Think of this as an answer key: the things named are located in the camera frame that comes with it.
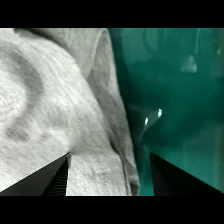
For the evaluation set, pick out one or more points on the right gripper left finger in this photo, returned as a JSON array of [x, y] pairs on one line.
[[43, 181]]

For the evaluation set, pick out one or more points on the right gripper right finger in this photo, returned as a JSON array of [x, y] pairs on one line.
[[176, 180]]

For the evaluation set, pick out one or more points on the grey garment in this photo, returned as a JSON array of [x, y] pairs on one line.
[[56, 110]]

